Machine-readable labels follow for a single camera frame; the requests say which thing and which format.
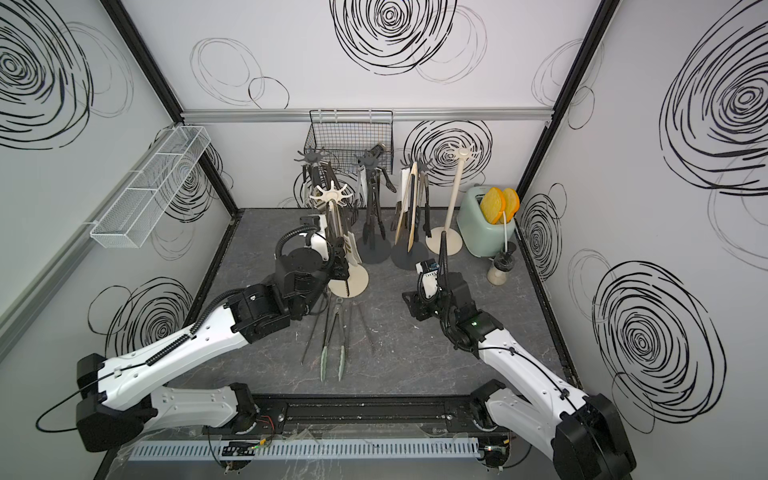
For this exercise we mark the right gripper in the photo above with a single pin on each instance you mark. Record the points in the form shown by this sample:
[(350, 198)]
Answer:
[(419, 301)]

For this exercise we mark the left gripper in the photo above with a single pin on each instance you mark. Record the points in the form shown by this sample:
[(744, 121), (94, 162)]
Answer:
[(334, 256)]

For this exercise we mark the cream tongs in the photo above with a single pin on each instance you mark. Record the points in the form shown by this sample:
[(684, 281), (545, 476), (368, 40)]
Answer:
[(352, 249)]

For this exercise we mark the cream rack stand front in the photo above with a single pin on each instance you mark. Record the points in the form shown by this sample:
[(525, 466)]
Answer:
[(358, 275)]

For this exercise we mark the cream rack stand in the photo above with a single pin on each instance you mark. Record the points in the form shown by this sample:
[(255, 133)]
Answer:
[(358, 275), (453, 240)]

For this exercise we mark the dark grey rack stand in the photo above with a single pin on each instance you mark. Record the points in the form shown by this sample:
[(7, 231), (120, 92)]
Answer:
[(400, 257), (375, 248), (319, 187)]

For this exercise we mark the slim black tongs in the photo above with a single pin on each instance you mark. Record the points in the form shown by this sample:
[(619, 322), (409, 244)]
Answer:
[(426, 205)]

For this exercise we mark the black ring tongs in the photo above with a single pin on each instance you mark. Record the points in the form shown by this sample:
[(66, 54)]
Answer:
[(373, 224)]

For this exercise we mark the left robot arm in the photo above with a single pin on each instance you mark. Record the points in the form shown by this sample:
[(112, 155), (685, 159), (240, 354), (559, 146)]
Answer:
[(127, 395)]

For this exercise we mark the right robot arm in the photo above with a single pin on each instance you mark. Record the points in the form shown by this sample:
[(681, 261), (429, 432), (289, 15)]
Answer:
[(582, 434)]

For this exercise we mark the green tipped tongs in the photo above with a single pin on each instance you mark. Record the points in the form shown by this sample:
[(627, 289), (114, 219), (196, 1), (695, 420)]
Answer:
[(335, 334)]

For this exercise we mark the slim steel tweezers tongs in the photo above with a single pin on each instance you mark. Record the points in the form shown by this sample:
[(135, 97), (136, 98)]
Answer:
[(367, 332)]

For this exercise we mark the small glass jar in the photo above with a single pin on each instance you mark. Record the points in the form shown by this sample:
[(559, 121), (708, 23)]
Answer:
[(502, 264)]

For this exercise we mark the cream rack stand rear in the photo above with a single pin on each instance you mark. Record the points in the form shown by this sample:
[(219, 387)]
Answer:
[(453, 240)]

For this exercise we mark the dark cylinder in basket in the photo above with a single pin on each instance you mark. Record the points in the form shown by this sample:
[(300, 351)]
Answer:
[(376, 152)]

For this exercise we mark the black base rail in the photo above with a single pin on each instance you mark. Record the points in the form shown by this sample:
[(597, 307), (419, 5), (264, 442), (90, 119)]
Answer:
[(451, 413)]

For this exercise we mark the black wire basket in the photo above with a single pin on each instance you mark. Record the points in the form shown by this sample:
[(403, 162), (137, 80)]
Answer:
[(342, 136)]

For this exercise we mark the grey cable duct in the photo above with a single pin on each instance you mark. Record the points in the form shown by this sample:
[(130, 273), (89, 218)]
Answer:
[(307, 449)]

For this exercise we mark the white wire shelf basket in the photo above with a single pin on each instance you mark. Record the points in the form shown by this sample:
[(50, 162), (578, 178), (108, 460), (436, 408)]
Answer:
[(169, 183)]

